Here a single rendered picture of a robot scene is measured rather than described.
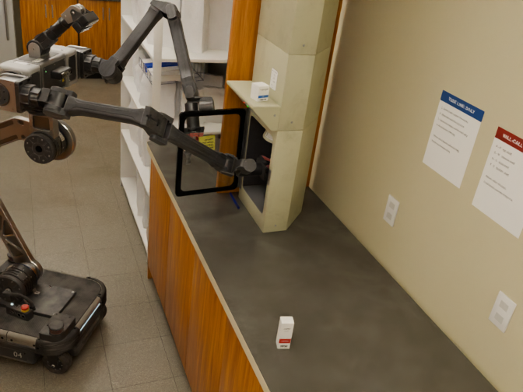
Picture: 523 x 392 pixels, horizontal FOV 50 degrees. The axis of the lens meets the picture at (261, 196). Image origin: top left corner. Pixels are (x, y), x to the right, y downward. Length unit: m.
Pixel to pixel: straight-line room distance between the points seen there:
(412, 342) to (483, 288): 0.30
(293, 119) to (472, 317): 0.97
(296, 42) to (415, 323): 1.09
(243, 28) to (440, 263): 1.22
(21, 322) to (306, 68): 1.85
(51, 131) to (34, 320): 0.98
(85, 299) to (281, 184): 1.32
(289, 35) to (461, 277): 1.04
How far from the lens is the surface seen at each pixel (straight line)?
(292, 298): 2.06
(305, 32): 2.10
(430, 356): 2.00
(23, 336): 2.95
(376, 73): 2.37
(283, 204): 2.36
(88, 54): 2.68
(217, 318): 2.23
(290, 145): 2.24
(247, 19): 2.41
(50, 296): 3.12
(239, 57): 2.44
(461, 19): 2.01
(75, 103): 2.17
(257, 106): 2.13
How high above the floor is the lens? 2.20
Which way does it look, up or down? 28 degrees down
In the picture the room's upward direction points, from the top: 8 degrees clockwise
